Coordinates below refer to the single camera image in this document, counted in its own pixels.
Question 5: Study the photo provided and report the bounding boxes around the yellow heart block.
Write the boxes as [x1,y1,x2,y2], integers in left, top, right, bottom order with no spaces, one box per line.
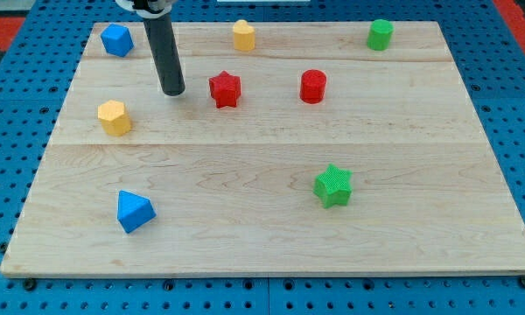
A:
[232,19,256,52]

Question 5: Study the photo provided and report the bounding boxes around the yellow hexagonal block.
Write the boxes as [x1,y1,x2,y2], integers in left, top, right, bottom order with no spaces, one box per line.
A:
[97,100,132,137]

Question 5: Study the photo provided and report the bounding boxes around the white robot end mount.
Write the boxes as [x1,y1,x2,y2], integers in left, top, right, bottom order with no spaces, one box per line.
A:
[115,0,174,18]

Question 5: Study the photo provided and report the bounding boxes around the blue triangular block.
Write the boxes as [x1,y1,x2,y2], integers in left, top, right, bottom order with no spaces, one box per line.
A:
[117,190,157,234]

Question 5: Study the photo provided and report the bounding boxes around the wooden board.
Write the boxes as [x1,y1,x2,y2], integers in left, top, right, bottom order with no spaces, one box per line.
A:
[0,22,525,278]

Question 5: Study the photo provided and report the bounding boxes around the blue hexagonal block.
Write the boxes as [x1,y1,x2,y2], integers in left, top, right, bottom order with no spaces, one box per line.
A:
[101,24,134,57]

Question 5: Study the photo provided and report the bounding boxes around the green cylinder block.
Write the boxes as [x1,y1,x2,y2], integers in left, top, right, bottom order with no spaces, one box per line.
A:
[367,19,394,51]

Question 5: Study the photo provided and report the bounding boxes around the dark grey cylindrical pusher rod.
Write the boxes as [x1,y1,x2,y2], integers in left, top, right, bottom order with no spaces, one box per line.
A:
[143,14,186,96]

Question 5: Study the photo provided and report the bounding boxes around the red cylinder block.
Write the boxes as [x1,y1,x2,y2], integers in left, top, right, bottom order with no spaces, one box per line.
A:
[299,69,327,104]

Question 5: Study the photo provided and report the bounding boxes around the red star block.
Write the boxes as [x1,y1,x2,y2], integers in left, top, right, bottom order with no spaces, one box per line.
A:
[208,71,242,109]

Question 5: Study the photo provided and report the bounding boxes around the green star block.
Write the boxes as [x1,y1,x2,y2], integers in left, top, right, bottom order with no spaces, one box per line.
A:
[313,164,353,208]

